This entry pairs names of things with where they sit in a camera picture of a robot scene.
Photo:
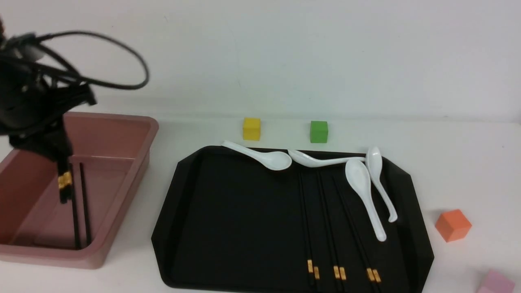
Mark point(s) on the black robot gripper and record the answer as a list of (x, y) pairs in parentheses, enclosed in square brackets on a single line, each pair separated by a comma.
[(33, 101)]

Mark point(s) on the black gold-banded chopstick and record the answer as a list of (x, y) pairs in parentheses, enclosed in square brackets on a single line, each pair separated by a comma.
[(69, 187), (315, 274), (309, 257), (63, 179), (336, 252), (364, 252), (354, 232), (317, 176)]

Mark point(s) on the pink plastic bin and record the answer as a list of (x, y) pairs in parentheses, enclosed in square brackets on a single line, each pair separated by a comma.
[(37, 229)]

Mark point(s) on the plain black chopstick right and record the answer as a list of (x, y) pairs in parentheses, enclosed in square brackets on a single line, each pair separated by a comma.
[(87, 224)]

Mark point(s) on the plain black chopstick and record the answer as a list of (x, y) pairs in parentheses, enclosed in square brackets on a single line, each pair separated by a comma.
[(87, 224), (77, 235)]

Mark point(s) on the plain black chopstick left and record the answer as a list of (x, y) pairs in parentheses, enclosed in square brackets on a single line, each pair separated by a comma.
[(77, 235)]

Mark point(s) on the black plastic tray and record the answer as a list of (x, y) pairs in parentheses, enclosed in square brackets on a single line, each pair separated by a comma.
[(230, 224)]

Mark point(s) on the yellow cube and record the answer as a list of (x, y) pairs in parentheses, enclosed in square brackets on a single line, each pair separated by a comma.
[(252, 129)]

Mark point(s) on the white ceramic spoon leftmost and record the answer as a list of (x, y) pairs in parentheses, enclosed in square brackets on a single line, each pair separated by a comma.
[(275, 161)]

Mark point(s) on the white ceramic spoon top middle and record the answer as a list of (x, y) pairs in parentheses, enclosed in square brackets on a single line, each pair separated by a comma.
[(310, 162)]

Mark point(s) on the green cube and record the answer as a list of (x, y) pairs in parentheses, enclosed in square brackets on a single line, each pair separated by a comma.
[(318, 132)]

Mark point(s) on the white ceramic spoon large centre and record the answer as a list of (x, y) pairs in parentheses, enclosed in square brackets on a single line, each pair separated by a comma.
[(358, 178)]

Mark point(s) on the white ceramic spoon rightmost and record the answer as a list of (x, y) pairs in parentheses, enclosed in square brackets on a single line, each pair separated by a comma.
[(374, 165)]

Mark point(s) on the orange cube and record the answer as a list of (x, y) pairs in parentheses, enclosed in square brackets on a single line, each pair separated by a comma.
[(453, 225)]

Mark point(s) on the pink cube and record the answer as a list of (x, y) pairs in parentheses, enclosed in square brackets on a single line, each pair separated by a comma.
[(495, 282)]

